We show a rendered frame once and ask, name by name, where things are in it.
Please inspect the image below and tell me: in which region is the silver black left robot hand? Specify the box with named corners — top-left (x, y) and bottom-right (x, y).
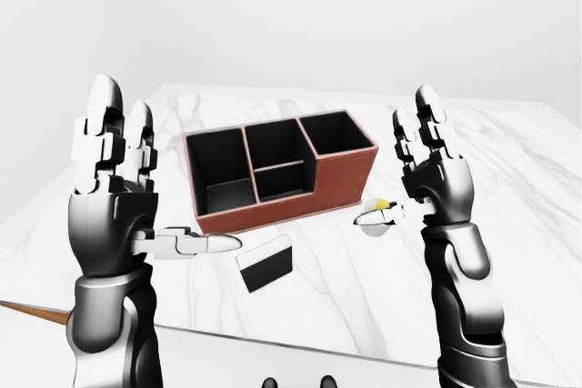
top-left (67, 73), bottom-right (243, 280)

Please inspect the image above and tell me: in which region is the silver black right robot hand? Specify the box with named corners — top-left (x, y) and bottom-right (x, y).
top-left (353, 83), bottom-right (476, 229)

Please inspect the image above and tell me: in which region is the red-brown desk caddy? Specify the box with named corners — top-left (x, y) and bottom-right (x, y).
top-left (182, 108), bottom-right (379, 234)

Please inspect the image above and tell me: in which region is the small white yellow object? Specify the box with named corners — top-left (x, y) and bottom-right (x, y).
top-left (359, 196), bottom-right (396, 239)

